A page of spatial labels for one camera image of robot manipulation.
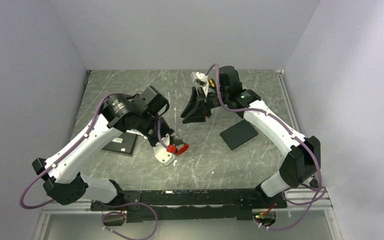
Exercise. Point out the black box with label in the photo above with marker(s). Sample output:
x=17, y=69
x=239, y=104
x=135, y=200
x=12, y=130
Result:
x=123, y=144

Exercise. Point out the aluminium frame rail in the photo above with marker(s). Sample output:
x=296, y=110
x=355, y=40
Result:
x=81, y=206

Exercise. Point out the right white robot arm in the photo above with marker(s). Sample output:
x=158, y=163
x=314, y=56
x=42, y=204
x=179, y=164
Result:
x=302, y=155

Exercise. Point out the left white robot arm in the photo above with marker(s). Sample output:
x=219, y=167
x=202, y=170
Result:
x=117, y=113

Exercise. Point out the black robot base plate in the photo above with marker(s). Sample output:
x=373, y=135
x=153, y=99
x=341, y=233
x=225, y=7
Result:
x=234, y=203

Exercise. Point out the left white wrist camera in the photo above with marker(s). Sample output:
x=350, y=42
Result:
x=162, y=155

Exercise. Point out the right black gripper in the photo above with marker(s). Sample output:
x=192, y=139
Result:
x=197, y=109

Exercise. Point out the black flat rectangular pad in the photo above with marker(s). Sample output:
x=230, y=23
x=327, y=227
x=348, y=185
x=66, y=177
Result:
x=238, y=134

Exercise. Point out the yellow black screwdriver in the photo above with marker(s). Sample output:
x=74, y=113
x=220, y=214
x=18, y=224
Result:
x=212, y=83

